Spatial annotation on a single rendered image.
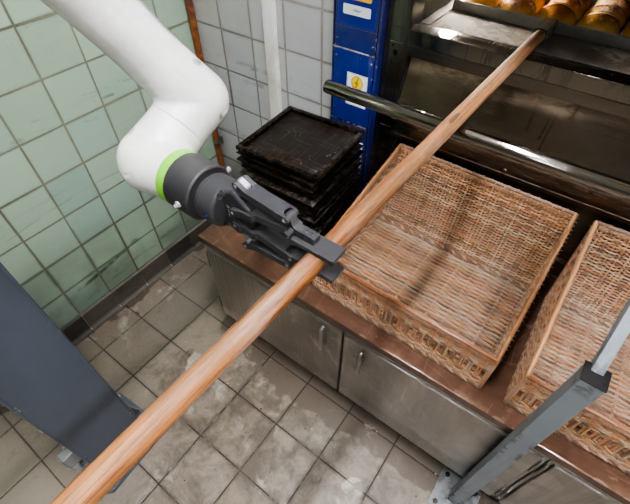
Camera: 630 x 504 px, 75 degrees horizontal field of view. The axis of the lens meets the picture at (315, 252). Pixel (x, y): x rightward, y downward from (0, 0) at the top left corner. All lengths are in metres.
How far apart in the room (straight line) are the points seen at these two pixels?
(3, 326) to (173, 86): 0.65
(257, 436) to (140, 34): 1.39
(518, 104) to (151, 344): 1.64
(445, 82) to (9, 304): 1.20
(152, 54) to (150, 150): 0.14
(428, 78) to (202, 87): 0.77
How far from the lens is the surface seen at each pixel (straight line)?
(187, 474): 1.72
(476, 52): 1.23
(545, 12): 1.40
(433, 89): 1.32
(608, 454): 1.23
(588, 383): 0.86
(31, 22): 1.57
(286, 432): 1.70
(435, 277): 1.36
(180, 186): 0.64
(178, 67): 0.72
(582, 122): 1.26
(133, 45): 0.70
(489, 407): 1.19
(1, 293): 1.05
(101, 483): 0.46
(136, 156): 0.71
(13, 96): 1.58
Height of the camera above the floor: 1.62
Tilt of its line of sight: 48 degrees down
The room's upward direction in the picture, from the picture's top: straight up
